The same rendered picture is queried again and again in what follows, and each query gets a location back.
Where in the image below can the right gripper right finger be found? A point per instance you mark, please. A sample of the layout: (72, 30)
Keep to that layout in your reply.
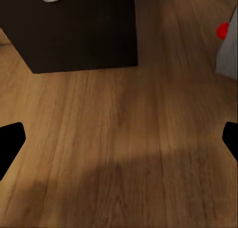
(230, 137)

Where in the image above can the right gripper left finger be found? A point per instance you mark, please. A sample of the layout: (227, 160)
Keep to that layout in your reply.
(12, 138)

